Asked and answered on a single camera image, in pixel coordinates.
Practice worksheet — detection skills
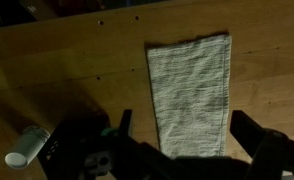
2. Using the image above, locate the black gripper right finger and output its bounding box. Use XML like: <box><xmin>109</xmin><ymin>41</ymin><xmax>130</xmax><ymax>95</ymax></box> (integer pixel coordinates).
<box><xmin>229</xmin><ymin>109</ymin><xmax>275</xmax><ymax>160</ymax></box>

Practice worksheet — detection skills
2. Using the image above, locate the white paper cup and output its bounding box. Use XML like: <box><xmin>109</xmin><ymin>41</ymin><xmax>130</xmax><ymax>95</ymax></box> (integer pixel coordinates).
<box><xmin>4</xmin><ymin>124</ymin><xmax>51</xmax><ymax>170</ymax></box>

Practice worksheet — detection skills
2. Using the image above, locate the black plastic crate box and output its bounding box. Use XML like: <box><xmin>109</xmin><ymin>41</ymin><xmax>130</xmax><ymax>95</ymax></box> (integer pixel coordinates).
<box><xmin>36</xmin><ymin>113</ymin><xmax>121</xmax><ymax>180</ymax></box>

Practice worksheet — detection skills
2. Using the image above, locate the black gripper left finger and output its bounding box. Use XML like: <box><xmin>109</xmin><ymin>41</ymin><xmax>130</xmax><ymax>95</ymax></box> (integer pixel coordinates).
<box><xmin>118</xmin><ymin>108</ymin><xmax>134</xmax><ymax>138</ymax></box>

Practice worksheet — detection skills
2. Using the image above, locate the white terry cloth towel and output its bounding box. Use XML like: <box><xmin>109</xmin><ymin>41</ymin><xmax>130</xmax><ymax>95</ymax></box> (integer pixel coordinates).
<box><xmin>146</xmin><ymin>33</ymin><xmax>233</xmax><ymax>159</ymax></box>

